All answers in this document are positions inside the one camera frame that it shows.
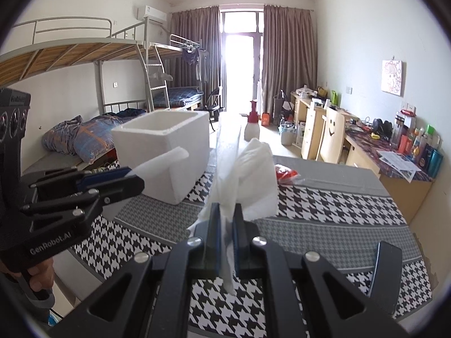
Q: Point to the green bag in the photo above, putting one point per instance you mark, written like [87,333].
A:
[333,98]

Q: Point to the houndstooth tablecloth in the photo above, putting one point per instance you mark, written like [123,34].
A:
[317,211]

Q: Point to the cartoon wall picture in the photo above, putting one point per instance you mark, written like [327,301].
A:
[393,77]

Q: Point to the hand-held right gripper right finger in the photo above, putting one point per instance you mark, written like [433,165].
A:
[241,250]

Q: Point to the person's left hand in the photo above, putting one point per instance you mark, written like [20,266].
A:
[40,276]

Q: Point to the red snack packet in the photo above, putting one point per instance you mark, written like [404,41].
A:
[285,174]

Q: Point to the wooden desk with patterned cover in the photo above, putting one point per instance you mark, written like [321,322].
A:
[401,193]

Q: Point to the row of toiletry bottles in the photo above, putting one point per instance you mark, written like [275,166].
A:
[426,155]

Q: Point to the large metal bunk bed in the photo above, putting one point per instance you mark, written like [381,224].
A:
[70,51]

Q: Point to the black smartphone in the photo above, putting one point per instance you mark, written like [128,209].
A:
[385,274]

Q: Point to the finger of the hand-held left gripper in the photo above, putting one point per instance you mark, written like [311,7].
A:
[105,177]
[121,188]

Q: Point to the orange box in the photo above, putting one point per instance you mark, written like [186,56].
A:
[266,119]

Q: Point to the printed paper sheets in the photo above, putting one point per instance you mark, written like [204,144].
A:
[398,165]

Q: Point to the glass balcony door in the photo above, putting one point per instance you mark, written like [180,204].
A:
[241,60]

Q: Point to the plain wooden desk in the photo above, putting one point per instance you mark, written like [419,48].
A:
[310,130]

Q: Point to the brown curtain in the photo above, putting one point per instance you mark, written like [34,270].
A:
[193,28]
[289,56]

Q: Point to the black folding chair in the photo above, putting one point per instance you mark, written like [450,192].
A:
[211,104]

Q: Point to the white air conditioner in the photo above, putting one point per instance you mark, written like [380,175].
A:
[151,14]

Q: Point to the small metal bunk bed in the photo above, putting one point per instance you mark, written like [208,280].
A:
[176,40]

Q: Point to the blue orange quilt bundle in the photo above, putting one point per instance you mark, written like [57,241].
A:
[81,137]

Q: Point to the metal bed ladder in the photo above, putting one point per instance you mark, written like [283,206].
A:
[156,77]

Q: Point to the red marked wall socket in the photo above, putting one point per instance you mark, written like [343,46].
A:
[408,106]

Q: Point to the hanging dark clothes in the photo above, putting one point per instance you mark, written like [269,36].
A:
[192,58]

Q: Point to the white foam box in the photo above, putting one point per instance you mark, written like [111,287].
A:
[183,141]

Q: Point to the wooden smiley chair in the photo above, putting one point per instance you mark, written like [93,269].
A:
[331,133]

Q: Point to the tall water bottle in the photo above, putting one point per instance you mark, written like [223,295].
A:
[397,130]

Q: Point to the dark blue quilt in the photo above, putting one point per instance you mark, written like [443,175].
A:
[179,97]

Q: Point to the white tissue paper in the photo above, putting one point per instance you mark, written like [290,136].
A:
[255,176]

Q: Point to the black headphones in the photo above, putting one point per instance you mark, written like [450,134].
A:
[382,126]

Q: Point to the white lotion pump bottle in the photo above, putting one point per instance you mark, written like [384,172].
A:
[252,126]

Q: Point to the white bucket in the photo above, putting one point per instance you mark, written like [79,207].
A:
[288,136]

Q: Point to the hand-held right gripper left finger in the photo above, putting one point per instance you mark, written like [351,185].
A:
[213,250]

